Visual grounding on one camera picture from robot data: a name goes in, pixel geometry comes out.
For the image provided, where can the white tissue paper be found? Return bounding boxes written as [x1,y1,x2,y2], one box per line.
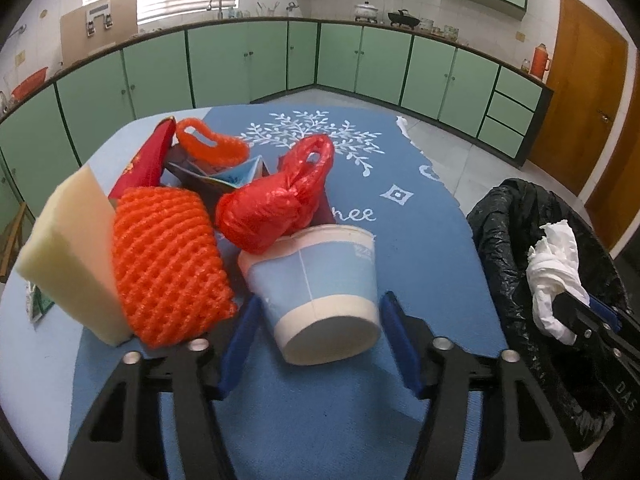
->
[526,219,589,346]

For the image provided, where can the large orange foam net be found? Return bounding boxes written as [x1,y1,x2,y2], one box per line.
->
[112,186,238,349]

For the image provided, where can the blue and cream paper cup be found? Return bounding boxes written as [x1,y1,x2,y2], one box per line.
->
[238,224,382,366]

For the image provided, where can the red plastic bag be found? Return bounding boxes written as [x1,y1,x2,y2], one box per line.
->
[215,134,334,255]

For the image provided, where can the red paper packet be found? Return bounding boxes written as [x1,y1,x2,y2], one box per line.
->
[108,116,177,203]

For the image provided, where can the cream foam sponge block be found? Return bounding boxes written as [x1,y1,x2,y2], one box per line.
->
[15,166,132,347]

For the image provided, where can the green white milk carton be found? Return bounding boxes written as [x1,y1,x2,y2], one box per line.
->
[26,282,54,324]

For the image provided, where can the green lower kitchen cabinets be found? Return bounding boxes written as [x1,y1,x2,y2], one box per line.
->
[1,18,552,214]

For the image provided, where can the blue patterned table mat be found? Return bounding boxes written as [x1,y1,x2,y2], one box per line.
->
[198,104,506,479]

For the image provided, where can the small orange foam net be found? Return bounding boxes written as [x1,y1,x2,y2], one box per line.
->
[176,117,250,167]

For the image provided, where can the wooden chair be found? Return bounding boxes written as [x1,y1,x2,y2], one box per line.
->
[0,202,27,284]

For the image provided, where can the wooden door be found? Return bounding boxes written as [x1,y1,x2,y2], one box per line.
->
[527,0,640,252]

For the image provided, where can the orange thermos flask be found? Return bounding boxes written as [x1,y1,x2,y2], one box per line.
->
[529,44,551,80]

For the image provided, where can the chrome sink faucet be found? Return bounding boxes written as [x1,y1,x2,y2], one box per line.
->
[206,0,224,20]

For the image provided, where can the black wok on stove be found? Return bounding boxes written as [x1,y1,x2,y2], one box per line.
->
[387,9,421,29]

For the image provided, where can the red plastic basin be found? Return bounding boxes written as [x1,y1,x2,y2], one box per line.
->
[12,67,48,102]

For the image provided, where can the white cooking pot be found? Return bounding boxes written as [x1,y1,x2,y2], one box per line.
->
[354,1,378,24]

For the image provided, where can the cardboard box with print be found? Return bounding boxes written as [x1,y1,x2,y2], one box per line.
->
[60,0,138,67]

